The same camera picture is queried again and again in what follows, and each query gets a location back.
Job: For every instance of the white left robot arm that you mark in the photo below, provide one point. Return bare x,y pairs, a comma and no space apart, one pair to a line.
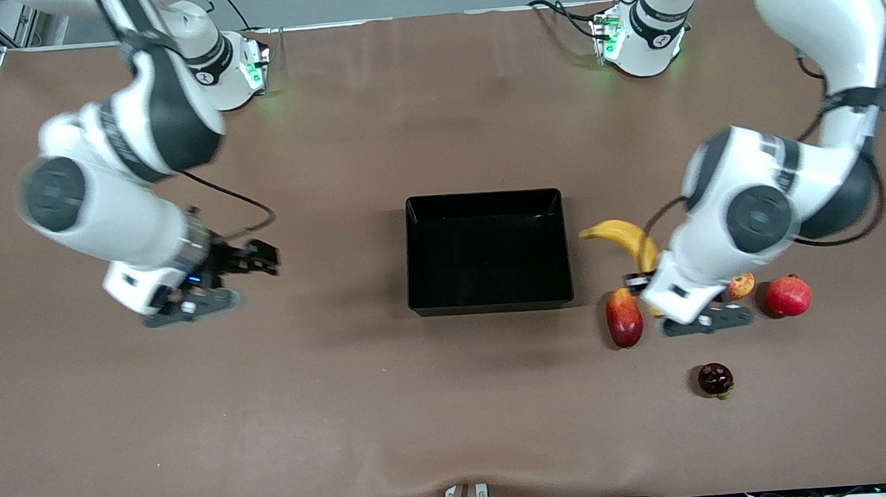
753,219

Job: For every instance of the black plastic tray box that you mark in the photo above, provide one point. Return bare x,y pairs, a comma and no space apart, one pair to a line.
491,261

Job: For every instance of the red pomegranate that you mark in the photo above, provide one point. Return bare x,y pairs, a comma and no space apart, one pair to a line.
789,296

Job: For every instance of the dark purple mangosteen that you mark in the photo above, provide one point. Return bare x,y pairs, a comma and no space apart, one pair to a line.
715,380

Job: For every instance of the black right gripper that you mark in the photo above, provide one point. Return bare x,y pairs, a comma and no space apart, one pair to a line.
227,258

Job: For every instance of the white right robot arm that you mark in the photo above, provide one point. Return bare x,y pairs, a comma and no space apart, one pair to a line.
97,202

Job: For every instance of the red yellow mango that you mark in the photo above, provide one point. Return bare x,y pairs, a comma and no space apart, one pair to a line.
624,320

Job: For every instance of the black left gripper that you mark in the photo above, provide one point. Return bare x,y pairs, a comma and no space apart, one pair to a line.
637,286

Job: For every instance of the yellow banana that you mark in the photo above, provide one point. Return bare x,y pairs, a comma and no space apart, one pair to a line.
621,232

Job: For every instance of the small red yellow apple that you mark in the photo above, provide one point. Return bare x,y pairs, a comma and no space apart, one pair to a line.
742,286

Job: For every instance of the brown table mat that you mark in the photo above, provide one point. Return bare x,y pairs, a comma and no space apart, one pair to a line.
345,403

